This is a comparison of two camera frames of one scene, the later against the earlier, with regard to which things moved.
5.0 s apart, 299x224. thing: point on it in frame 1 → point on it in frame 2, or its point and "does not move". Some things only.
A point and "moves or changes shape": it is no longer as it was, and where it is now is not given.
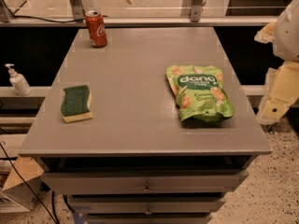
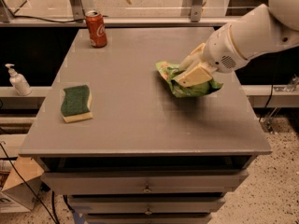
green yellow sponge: (75, 105) does not move
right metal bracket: (192, 1) does not move
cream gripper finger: (281, 91) → (194, 76)
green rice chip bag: (199, 93) moves or changes shape
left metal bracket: (76, 2) does not move
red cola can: (96, 29) does not move
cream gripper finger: (265, 35) → (192, 59)
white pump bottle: (19, 82) does not move
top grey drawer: (143, 182) does not move
